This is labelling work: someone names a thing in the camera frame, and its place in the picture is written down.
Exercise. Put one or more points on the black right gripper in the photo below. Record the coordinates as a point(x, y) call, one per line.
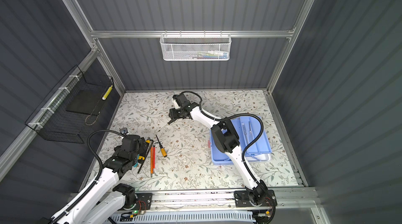
point(174, 115)

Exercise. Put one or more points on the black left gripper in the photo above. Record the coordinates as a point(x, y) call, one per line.
point(142, 145)

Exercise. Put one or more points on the black handled screwdriver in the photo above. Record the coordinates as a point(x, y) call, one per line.
point(167, 124)

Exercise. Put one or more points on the clear plastic tweezers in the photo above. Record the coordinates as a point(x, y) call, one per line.
point(244, 131)

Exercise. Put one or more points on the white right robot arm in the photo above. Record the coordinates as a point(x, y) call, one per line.
point(226, 137)

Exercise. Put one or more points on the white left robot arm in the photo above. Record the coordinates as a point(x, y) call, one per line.
point(105, 194)

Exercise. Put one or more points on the floral table mat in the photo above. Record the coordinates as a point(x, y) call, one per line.
point(188, 164)

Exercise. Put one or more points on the yellow marker pen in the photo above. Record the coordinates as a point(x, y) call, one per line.
point(107, 93)

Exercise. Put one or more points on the black foam pad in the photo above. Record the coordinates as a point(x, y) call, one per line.
point(86, 103)

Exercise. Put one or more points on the black yellow wire stripper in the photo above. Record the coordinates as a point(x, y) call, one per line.
point(143, 158)

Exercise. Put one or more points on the red handled pliers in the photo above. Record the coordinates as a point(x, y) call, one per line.
point(152, 160)

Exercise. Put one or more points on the yellow handled screwdriver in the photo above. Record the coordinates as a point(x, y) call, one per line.
point(162, 149)

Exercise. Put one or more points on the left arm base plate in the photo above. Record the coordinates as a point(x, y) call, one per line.
point(143, 203)

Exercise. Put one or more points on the white wire mesh basket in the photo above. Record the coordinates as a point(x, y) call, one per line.
point(195, 48)

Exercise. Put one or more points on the black wire basket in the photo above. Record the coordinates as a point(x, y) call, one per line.
point(71, 113)

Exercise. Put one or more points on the white vented cable duct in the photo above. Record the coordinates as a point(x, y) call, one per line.
point(187, 217)

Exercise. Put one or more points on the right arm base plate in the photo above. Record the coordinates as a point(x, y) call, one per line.
point(244, 198)

